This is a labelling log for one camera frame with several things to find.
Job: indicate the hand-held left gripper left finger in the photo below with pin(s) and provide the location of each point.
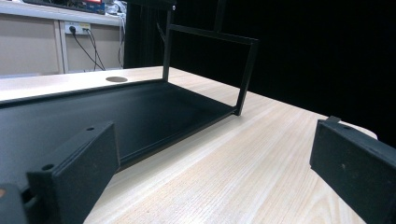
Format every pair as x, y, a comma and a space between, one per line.
77, 169

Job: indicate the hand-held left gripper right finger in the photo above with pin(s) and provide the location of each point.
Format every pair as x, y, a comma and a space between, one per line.
358, 168

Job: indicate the black metal rack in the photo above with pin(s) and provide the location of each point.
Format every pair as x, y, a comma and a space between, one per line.
140, 118

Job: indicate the black curtain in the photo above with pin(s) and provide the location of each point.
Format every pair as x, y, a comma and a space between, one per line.
327, 62

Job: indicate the dark electronic devices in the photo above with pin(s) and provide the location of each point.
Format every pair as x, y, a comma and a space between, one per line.
77, 4

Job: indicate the white wall socket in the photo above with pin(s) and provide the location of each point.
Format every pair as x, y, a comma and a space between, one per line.
81, 28

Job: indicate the grey wall counter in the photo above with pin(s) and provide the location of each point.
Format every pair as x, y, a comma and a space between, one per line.
46, 13

